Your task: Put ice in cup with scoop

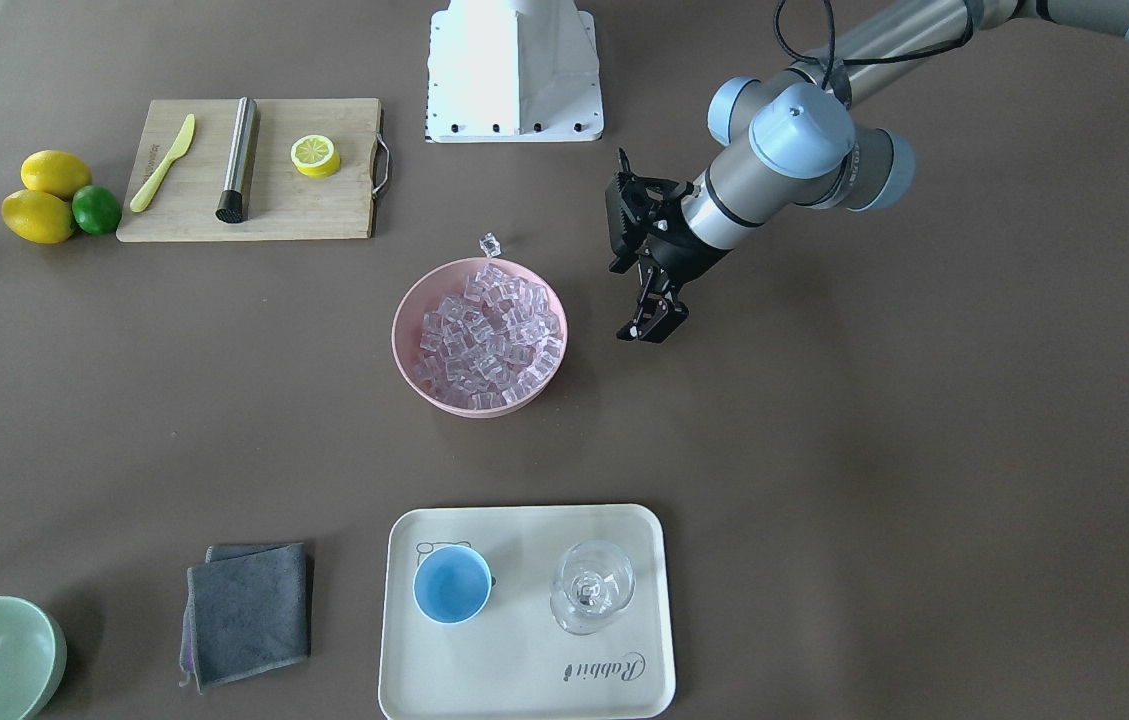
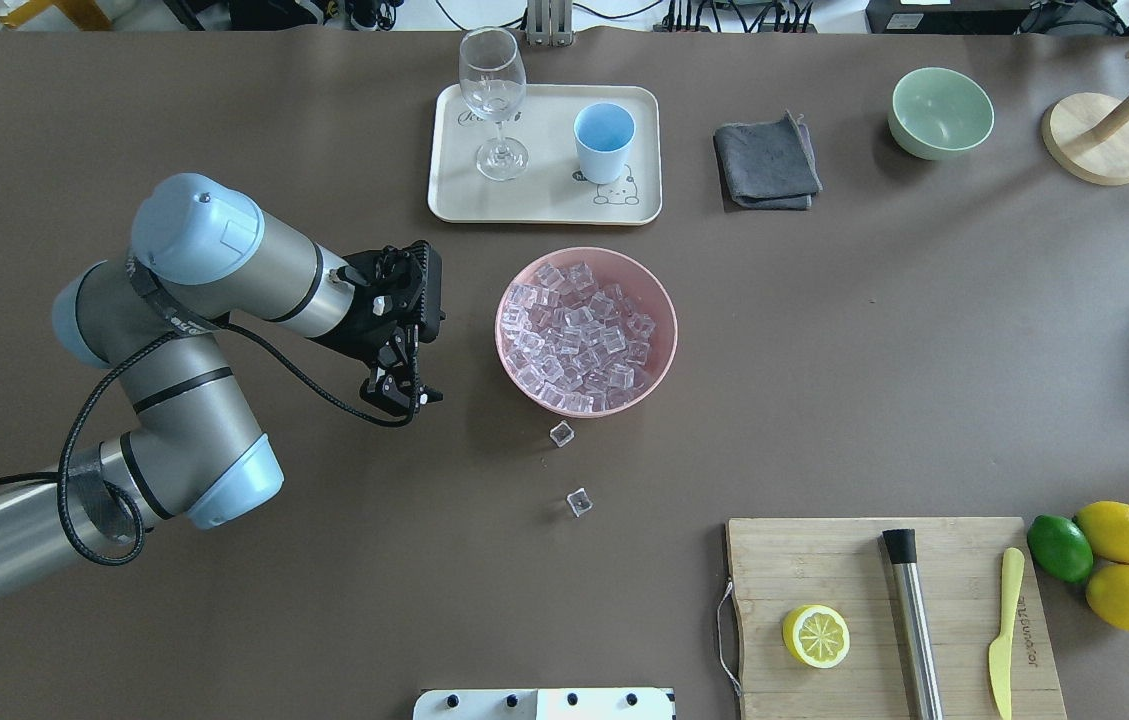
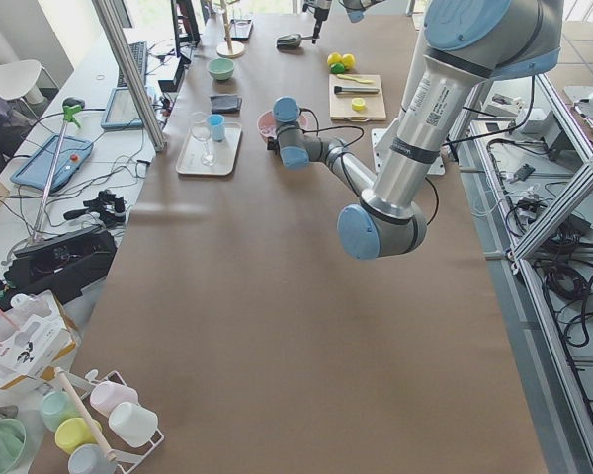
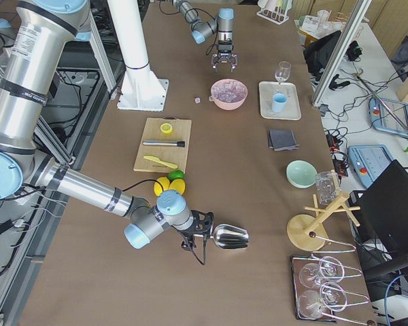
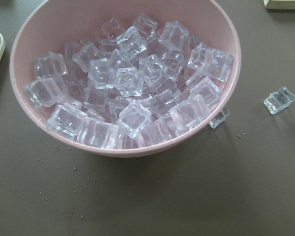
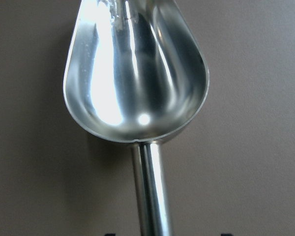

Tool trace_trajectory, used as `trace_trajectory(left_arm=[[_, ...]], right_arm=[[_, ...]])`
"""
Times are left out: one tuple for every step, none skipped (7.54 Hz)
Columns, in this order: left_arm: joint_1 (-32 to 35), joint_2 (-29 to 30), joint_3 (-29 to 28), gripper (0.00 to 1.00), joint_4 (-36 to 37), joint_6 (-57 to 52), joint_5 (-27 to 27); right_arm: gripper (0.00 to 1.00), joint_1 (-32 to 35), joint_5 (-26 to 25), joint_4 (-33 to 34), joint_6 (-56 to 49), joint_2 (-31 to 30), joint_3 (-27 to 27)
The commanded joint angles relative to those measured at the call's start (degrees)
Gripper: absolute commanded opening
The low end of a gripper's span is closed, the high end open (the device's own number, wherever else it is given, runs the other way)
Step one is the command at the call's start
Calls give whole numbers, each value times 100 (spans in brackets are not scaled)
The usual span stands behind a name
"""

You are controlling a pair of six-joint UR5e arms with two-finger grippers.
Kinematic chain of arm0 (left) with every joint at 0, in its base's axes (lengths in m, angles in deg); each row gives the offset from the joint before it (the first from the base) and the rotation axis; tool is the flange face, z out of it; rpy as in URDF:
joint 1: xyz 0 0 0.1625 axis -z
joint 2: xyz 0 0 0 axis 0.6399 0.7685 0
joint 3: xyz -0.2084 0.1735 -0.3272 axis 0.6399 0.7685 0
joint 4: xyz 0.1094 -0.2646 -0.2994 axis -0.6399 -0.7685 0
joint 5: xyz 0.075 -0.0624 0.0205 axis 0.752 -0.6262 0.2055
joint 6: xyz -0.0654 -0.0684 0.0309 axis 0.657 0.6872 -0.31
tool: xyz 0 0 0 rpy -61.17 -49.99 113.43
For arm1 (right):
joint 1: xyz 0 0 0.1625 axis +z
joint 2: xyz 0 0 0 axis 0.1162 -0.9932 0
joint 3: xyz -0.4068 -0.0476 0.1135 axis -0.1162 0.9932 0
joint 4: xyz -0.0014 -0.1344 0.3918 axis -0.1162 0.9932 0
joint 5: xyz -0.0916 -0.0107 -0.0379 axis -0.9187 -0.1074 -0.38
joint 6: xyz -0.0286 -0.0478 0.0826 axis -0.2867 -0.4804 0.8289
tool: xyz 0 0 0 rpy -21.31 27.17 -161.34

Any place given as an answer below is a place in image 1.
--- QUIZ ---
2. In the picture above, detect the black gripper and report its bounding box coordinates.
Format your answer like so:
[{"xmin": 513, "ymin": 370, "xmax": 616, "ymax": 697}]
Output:
[{"xmin": 616, "ymin": 225, "xmax": 729, "ymax": 343}]

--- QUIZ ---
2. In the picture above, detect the pink bowl of ice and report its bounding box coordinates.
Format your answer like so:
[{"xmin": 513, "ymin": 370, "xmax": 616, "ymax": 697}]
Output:
[{"xmin": 392, "ymin": 258, "xmax": 568, "ymax": 419}]

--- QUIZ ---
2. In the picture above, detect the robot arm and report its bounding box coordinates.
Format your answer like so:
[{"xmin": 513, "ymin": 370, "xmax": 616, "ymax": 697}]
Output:
[{"xmin": 605, "ymin": 1, "xmax": 1129, "ymax": 343}]

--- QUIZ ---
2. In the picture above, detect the loose ice cube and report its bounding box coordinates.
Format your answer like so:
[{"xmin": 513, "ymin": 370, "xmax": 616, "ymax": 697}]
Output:
[{"xmin": 478, "ymin": 232, "xmax": 504, "ymax": 258}]

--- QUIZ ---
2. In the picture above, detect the blue plastic cup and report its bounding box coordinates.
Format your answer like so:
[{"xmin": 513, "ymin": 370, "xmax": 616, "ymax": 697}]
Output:
[{"xmin": 412, "ymin": 544, "xmax": 495, "ymax": 625}]

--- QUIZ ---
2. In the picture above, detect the clear wine glass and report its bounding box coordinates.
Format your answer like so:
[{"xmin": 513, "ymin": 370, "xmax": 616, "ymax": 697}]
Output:
[{"xmin": 550, "ymin": 539, "xmax": 636, "ymax": 635}]

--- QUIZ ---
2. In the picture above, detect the cream plastic tray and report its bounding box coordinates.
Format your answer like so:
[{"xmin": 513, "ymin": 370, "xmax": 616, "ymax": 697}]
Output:
[{"xmin": 378, "ymin": 503, "xmax": 677, "ymax": 719}]

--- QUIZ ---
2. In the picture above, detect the yellow lemon half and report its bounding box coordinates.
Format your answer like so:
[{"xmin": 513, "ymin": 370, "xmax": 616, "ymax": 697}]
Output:
[{"xmin": 290, "ymin": 135, "xmax": 341, "ymax": 178}]

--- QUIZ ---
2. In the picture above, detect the bamboo cutting board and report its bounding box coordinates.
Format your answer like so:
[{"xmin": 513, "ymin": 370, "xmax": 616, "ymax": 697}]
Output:
[{"xmin": 116, "ymin": 97, "xmax": 390, "ymax": 243}]

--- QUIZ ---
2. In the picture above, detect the steel muddler black tip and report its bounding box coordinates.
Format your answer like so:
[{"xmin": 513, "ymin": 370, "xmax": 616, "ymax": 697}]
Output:
[{"xmin": 215, "ymin": 97, "xmax": 259, "ymax": 223}]

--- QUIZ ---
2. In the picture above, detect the grey folded cloth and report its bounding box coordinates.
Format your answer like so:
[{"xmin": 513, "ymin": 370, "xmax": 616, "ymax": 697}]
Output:
[{"xmin": 180, "ymin": 542, "xmax": 310, "ymax": 693}]

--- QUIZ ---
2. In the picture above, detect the yellow plastic knife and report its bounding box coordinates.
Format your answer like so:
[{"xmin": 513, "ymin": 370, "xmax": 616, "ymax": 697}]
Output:
[{"xmin": 129, "ymin": 113, "xmax": 196, "ymax": 213}]

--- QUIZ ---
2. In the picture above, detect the green lime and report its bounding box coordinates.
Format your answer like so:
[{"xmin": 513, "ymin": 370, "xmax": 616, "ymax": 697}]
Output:
[{"xmin": 70, "ymin": 184, "xmax": 122, "ymax": 234}]

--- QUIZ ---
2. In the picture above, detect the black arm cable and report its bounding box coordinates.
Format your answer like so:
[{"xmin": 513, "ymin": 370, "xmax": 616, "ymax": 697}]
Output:
[{"xmin": 772, "ymin": 0, "xmax": 975, "ymax": 91}]

